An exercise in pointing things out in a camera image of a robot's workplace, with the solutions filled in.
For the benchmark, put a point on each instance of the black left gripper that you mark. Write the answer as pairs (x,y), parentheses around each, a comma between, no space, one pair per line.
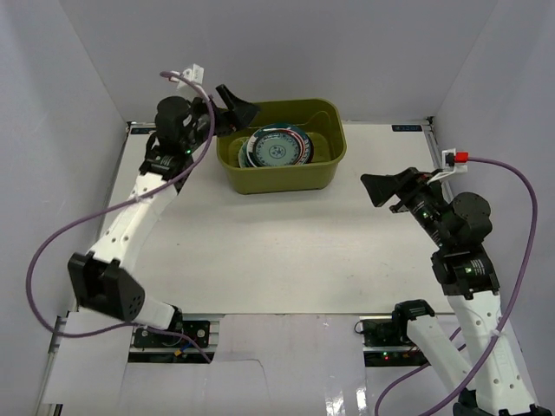
(220,115)

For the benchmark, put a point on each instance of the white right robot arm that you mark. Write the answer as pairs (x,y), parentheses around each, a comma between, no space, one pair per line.
(489,381)

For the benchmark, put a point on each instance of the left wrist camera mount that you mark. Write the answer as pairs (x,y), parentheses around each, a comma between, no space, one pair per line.
(191,74)

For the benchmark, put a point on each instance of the teal scalloped plate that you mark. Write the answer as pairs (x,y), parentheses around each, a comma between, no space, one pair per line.
(243,161)

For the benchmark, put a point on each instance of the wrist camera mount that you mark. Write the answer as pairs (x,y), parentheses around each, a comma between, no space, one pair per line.
(453,163)
(191,74)

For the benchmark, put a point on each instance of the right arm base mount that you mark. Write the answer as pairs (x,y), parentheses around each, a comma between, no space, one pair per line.
(384,347)

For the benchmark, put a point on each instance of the small teal patterned plate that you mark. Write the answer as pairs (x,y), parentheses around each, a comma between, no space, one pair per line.
(275,148)

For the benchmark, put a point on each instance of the white plate with teal-red rim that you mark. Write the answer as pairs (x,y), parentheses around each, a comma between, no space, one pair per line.
(309,148)

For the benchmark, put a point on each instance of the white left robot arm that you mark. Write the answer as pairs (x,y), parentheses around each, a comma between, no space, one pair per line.
(102,278)

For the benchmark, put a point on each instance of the olive green plastic bin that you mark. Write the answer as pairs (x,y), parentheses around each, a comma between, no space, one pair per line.
(319,118)

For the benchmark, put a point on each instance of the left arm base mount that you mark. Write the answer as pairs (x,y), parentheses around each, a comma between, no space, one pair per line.
(198,331)

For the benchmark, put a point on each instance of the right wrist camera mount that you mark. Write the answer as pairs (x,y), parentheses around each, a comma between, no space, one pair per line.
(453,163)

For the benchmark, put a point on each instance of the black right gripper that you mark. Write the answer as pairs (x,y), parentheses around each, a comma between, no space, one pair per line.
(406,185)

